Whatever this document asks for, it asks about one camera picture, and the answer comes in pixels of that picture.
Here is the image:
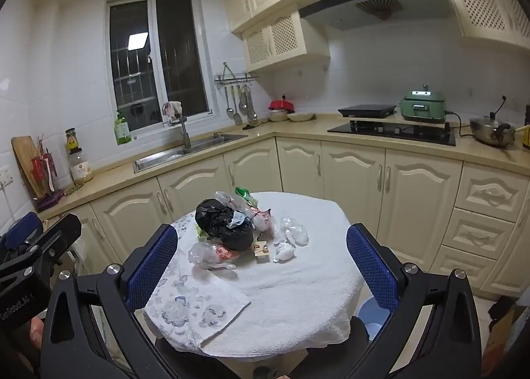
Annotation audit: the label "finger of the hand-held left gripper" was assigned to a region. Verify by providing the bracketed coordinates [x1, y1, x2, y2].
[6, 211, 43, 247]
[19, 213, 82, 280]

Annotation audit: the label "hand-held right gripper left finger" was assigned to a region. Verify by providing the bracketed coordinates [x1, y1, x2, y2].
[40, 224, 183, 379]

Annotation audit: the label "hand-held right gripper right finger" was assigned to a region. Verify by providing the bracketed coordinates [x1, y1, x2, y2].
[342, 224, 483, 379]

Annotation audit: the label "pale blue plastic bin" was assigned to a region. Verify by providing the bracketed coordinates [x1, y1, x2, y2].
[357, 296, 394, 342]

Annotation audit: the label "black plastic bag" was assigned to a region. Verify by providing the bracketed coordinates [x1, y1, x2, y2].
[195, 198, 254, 251]

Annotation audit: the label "green snack packet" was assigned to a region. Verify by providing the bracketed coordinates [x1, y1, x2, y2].
[235, 186, 258, 208]

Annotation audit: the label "person's left hand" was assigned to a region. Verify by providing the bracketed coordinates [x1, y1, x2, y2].
[28, 315, 43, 349]

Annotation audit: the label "purple utensil holder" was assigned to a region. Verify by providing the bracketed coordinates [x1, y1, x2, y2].
[35, 190, 66, 212]

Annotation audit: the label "clear bag with pink scraps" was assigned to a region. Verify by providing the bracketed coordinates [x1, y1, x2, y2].
[188, 242, 241, 271]

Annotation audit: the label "floral printed cloth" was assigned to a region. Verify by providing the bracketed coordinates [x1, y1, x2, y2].
[143, 213, 252, 357]

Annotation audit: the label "red kitchen utensils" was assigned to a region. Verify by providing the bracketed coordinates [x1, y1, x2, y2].
[30, 147, 59, 193]

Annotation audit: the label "wooden cutting board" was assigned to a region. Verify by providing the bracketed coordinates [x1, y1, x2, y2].
[11, 136, 46, 200]

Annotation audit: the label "glass jar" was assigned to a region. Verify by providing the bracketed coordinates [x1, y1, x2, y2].
[68, 147, 94, 185]

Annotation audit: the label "person's dark trouser leg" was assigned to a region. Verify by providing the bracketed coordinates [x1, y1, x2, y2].
[323, 315, 373, 379]

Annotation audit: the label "round table white towel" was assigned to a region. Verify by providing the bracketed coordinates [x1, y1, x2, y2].
[143, 191, 365, 363]

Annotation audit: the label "cream lower cabinets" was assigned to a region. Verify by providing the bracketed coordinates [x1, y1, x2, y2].
[41, 137, 530, 301]

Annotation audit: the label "crumpled clear plastic bag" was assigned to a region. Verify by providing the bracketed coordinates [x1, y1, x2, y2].
[272, 217, 309, 246]

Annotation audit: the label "cream carved drawer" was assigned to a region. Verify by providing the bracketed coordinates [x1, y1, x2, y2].
[443, 207, 516, 260]
[457, 168, 528, 222]
[431, 244, 500, 284]

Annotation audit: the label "clear plastic wrapper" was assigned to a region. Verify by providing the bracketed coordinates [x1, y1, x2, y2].
[214, 191, 238, 211]

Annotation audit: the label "small cardboard box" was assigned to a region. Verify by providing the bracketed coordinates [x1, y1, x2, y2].
[253, 240, 271, 264]

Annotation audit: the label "green detergent bottle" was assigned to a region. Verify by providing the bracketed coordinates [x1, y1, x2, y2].
[114, 109, 132, 146]

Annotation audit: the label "steel sink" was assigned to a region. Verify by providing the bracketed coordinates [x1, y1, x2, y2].
[133, 133, 249, 173]

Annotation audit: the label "steel faucet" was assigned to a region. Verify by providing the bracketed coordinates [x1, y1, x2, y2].
[162, 102, 193, 154]

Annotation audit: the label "black gas stove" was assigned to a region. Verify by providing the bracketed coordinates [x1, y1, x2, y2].
[327, 121, 456, 147]

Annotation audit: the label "large cardboard box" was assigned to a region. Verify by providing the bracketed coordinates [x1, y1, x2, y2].
[482, 305, 526, 379]

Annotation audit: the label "long wooden board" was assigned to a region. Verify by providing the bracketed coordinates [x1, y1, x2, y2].
[337, 112, 452, 128]

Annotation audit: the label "black induction cooker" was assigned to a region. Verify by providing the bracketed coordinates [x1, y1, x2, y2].
[337, 104, 397, 118]

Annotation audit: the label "pale rag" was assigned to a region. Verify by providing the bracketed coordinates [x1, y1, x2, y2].
[162, 101, 184, 121]

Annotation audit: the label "green electric pot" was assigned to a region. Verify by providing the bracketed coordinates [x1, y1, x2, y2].
[399, 84, 450, 122]

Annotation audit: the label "steel spatula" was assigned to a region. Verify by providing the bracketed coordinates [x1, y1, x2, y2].
[232, 87, 243, 126]

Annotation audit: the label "steel wok with lid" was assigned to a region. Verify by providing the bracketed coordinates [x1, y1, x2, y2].
[469, 112, 518, 150]

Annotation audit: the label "steel skimmer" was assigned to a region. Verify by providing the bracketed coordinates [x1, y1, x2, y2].
[240, 85, 258, 121]

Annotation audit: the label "steel utensil rack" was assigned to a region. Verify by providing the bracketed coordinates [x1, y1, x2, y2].
[214, 62, 259, 86]

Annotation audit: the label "kitchen window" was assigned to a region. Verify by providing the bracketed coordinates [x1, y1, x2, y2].
[105, 0, 214, 131]

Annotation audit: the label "small lattice door cabinet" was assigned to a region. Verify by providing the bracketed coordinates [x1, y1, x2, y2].
[241, 2, 332, 72]

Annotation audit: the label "long lattice door cabinet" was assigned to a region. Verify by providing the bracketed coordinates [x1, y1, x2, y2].
[437, 0, 530, 49]

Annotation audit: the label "black power cable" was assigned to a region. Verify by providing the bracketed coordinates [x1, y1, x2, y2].
[445, 94, 509, 137]

